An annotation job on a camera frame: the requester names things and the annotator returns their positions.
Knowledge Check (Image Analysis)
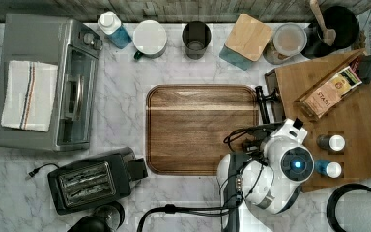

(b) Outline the black drawer handle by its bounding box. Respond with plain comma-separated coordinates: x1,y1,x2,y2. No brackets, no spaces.
255,86,280,124

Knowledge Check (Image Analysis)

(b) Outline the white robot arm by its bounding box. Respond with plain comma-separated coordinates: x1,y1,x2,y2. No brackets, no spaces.
216,119,314,232

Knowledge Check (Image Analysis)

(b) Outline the wooden drawer box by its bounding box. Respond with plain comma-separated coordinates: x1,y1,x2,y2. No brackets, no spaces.
265,49,371,192

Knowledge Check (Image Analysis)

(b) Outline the wooden cutting board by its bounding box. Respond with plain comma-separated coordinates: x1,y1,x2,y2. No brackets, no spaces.
146,84,259,176

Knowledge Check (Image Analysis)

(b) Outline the dark grey tumbler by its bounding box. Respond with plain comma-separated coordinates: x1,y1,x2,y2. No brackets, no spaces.
182,21,212,60

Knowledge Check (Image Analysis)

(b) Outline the green mug with white lid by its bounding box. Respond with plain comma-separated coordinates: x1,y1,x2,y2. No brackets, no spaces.
132,20,167,60

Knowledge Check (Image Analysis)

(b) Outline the black two-slot toaster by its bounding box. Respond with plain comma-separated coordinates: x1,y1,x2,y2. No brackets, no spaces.
47,147,148,215

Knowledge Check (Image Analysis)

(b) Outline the teal canister with wooden lid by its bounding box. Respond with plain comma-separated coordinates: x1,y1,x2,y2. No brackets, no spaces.
219,14,273,71

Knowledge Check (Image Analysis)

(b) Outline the white capped blue bottle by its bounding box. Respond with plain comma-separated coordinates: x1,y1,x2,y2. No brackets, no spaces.
98,11,131,49

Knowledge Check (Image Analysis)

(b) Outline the glass jar with white lid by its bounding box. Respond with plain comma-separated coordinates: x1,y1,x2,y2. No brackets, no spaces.
264,23,307,65

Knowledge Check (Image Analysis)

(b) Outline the black french press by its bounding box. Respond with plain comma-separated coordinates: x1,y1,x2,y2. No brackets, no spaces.
67,201,125,232

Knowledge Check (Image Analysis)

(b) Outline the silver toaster oven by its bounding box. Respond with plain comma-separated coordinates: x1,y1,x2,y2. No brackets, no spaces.
0,14,102,152

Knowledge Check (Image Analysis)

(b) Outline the grey spice shaker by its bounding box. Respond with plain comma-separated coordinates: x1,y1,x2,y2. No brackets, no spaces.
317,134,346,152

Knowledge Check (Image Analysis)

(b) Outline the blue spice shaker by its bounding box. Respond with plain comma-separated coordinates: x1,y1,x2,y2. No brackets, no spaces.
315,159,342,178

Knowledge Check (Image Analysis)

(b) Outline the striped white towel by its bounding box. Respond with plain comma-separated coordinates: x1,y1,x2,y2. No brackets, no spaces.
1,60,58,132

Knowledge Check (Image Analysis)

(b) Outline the wooden spoon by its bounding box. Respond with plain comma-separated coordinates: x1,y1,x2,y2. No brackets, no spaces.
309,0,336,46

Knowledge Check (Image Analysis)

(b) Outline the black utensil holder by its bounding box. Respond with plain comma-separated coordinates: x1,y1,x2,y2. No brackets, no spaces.
301,6,359,59

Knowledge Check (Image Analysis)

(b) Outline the white paper towel roll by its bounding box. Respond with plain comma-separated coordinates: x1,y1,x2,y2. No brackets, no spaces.
335,190,371,232

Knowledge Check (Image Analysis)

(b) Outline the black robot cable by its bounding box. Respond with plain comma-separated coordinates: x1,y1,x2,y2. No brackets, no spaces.
135,203,240,232

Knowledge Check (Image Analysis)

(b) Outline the black toaster power cord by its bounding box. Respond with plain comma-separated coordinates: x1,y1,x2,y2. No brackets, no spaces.
25,162,61,181

